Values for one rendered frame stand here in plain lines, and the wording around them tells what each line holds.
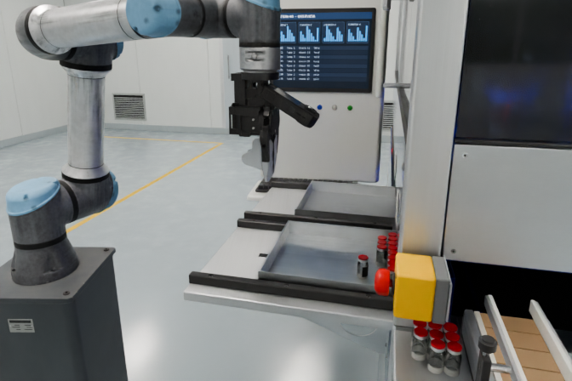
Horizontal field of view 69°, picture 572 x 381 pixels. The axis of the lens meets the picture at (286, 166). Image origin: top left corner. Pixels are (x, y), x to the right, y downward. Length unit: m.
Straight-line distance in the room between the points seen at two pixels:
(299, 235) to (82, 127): 0.60
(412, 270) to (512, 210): 0.18
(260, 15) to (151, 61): 6.48
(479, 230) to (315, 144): 1.10
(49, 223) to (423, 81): 0.90
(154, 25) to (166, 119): 6.52
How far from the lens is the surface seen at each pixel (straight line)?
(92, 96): 1.13
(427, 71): 0.64
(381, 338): 0.95
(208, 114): 6.87
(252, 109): 0.77
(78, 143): 1.17
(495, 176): 0.69
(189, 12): 0.75
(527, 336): 0.75
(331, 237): 1.07
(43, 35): 0.97
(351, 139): 1.71
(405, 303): 0.65
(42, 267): 1.19
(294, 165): 1.75
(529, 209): 0.71
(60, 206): 1.17
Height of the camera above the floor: 1.34
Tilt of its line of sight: 16 degrees down
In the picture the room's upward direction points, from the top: straight up
